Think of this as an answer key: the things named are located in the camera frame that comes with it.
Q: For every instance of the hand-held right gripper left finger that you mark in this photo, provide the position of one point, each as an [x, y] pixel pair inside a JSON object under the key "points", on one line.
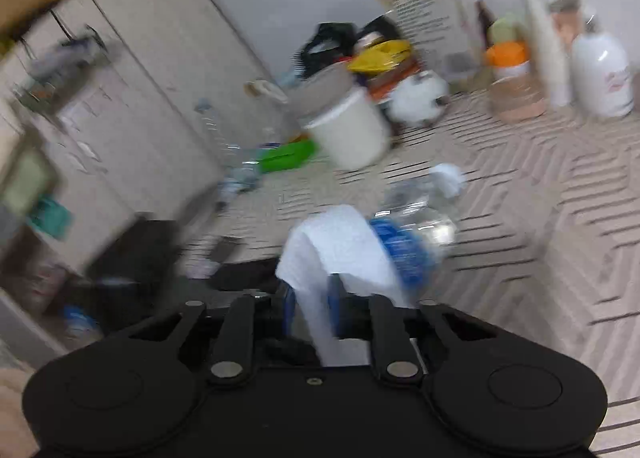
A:
{"points": [[290, 310]]}

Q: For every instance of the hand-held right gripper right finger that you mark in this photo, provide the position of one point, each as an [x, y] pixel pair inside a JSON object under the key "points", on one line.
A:
{"points": [[334, 310]]}

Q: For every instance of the white cloth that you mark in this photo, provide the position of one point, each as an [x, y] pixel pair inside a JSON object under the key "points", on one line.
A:
{"points": [[340, 243]]}

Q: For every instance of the clear plastic bottle white cap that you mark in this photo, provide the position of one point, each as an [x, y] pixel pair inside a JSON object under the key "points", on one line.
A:
{"points": [[405, 248]]}

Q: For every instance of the green plastic container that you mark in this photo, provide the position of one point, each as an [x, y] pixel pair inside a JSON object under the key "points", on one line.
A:
{"points": [[285, 155]]}

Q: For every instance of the grey round container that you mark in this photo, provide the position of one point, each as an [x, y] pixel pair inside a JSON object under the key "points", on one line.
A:
{"points": [[317, 87]]}

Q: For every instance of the small clear container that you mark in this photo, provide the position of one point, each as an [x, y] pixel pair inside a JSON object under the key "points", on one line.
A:
{"points": [[460, 66]]}

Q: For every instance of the black flat cloth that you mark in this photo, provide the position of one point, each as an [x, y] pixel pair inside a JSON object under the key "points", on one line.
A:
{"points": [[245, 275]]}

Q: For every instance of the small dark flat object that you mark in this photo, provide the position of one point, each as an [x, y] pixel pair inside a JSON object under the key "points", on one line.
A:
{"points": [[225, 250]]}

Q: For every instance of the dark box-shaped object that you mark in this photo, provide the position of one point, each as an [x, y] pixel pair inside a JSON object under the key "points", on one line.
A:
{"points": [[135, 258]]}

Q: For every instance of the white round tub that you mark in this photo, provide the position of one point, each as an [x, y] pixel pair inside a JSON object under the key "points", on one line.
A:
{"points": [[350, 132]]}

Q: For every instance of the tall clear plastic bottle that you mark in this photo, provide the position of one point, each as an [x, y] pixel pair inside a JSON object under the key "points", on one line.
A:
{"points": [[220, 137]]}

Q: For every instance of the white plush toy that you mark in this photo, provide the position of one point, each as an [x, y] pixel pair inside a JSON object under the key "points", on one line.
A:
{"points": [[417, 95]]}

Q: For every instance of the orange red box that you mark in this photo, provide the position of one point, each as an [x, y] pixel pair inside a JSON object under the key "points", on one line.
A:
{"points": [[390, 80]]}

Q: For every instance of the black hairbrush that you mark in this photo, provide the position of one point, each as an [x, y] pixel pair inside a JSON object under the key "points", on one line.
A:
{"points": [[300, 60]]}

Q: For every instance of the teal item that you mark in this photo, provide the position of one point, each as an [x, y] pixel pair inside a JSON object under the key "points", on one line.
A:
{"points": [[50, 218]]}

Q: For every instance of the yellow packet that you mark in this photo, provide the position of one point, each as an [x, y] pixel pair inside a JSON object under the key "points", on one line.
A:
{"points": [[380, 55]]}

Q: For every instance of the beige wardrobe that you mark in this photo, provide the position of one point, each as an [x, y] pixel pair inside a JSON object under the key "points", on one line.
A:
{"points": [[150, 87]]}

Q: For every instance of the black bag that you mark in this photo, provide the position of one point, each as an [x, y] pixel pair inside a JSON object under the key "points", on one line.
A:
{"points": [[325, 45]]}

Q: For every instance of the tape roll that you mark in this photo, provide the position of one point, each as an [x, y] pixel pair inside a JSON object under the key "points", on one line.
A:
{"points": [[370, 39]]}

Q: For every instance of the orange lid jar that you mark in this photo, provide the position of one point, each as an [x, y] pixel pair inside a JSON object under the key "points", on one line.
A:
{"points": [[512, 82]]}

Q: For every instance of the beige printed pouch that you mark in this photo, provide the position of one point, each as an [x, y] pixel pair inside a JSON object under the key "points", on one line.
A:
{"points": [[425, 2]]}

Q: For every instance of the brown bottle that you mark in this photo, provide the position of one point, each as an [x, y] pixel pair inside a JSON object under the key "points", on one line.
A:
{"points": [[484, 20]]}

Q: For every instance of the light green cap jar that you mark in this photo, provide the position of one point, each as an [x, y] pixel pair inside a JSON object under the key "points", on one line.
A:
{"points": [[505, 27]]}

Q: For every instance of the grey hanging items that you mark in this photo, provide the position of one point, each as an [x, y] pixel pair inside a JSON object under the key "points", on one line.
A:
{"points": [[65, 55]]}

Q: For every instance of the tall white tube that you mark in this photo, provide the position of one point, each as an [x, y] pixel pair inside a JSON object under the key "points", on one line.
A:
{"points": [[540, 27]]}

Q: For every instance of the white pump bottle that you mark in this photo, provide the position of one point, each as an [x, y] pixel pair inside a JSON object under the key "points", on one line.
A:
{"points": [[602, 72]]}

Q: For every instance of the peach bottle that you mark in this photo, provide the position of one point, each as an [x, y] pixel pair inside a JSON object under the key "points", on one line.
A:
{"points": [[565, 12]]}

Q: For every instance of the green frame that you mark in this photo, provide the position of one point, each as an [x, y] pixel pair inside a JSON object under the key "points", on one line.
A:
{"points": [[25, 177]]}

